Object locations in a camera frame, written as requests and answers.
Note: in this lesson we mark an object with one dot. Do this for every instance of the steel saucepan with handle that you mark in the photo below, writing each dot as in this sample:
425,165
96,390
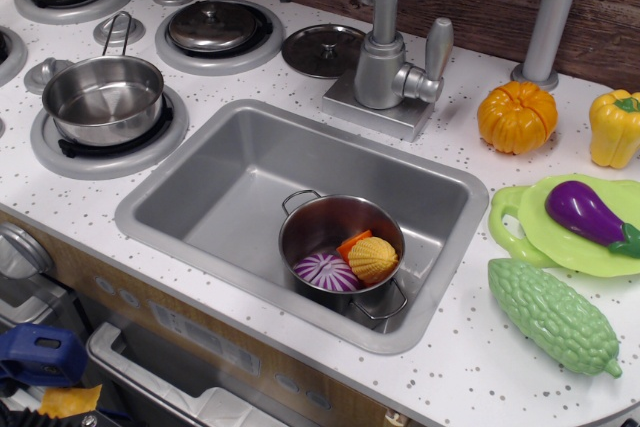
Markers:
105,100

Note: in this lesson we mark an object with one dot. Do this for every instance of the yellow toy bell pepper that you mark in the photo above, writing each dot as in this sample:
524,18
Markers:
614,119

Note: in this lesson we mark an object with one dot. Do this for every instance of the purple white toy onion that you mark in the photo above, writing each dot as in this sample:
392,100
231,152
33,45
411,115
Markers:
327,271

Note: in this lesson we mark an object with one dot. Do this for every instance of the grey oven knob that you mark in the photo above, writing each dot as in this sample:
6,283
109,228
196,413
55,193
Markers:
22,256

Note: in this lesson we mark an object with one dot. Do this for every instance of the light green toy plate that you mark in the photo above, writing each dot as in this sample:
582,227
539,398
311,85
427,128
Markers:
520,224

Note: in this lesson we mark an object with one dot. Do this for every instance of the far left stove burner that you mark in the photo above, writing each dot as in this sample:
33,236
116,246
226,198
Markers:
13,55

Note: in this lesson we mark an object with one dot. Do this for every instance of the orange toy carrot piece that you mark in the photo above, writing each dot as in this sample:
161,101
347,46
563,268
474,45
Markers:
347,245

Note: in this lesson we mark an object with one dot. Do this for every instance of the grey stove knob front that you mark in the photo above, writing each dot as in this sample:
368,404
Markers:
36,79

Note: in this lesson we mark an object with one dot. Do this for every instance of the front stove burner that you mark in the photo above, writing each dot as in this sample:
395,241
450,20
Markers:
44,139

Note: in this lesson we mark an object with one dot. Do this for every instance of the yellow toy shell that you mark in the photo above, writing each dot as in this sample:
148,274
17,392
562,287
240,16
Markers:
372,259

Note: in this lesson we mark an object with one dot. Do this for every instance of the dark steel lid on counter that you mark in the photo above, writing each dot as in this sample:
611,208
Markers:
323,51

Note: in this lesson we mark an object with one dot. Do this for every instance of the blue clamp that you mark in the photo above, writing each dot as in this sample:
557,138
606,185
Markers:
40,355

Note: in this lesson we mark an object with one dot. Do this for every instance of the middle stove burner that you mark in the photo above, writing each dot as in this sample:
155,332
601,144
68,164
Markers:
262,47

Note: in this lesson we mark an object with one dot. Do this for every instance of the steel pot lid on burner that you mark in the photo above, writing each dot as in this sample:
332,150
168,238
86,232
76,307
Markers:
212,26

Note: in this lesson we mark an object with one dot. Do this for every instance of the purple toy eggplant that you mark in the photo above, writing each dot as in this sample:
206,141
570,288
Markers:
576,207

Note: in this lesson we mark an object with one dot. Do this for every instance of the grey sink basin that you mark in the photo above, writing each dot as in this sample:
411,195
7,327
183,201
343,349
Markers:
256,190

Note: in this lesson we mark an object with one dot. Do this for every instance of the steel pot with handles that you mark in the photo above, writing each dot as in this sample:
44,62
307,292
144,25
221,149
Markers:
320,226

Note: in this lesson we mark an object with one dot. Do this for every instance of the green toy bitter gourd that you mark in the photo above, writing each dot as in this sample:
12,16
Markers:
559,320

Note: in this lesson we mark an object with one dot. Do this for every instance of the yellow tape piece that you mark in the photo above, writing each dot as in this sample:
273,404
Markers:
62,402

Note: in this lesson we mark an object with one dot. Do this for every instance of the toy oven door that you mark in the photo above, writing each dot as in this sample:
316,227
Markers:
168,386

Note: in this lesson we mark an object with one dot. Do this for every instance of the orange toy pumpkin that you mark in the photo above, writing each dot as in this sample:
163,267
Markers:
517,117

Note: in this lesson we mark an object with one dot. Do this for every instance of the silver toy faucet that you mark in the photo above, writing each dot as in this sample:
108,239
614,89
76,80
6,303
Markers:
385,92

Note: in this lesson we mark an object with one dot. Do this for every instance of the grey support pole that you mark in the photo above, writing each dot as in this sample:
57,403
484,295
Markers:
538,66

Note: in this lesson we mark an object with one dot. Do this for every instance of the grey stove knob middle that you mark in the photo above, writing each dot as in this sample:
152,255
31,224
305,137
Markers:
118,29

